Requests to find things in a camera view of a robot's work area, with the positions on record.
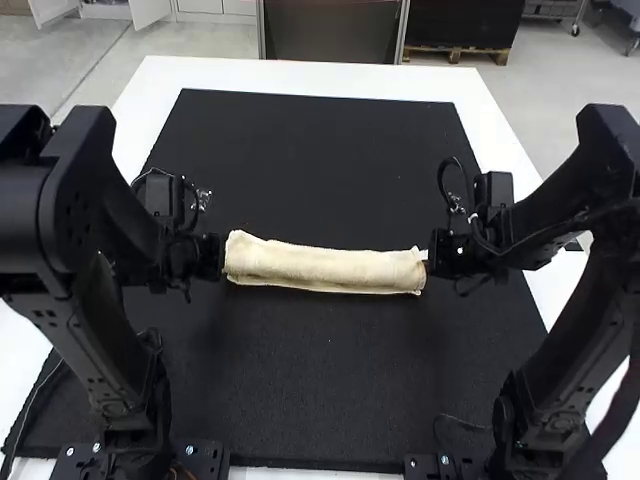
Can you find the pale towel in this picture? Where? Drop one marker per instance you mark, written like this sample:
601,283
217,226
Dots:
320,265

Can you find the grey cupboard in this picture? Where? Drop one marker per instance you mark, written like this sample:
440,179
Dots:
150,12
215,7

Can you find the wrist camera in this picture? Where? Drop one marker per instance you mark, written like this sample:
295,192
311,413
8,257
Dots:
495,187
157,192

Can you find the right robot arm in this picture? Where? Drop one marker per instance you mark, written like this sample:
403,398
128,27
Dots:
575,210

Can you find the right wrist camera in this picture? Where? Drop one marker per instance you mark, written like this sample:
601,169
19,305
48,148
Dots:
495,187

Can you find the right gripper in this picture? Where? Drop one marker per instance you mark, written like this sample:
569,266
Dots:
452,252

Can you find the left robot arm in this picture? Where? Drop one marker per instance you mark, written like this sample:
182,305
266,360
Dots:
75,210

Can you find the black crate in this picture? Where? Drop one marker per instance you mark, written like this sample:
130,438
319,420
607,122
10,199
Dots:
460,22

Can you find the wooden pallet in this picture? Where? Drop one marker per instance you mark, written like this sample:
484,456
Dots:
450,50

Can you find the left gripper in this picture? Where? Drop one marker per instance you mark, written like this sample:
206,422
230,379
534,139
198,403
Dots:
197,257

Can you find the black mat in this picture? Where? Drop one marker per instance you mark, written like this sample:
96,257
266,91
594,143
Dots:
320,175

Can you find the metal trolley rack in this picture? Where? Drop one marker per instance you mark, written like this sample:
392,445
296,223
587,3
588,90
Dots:
555,16

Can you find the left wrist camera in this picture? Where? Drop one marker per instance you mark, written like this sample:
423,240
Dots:
157,192

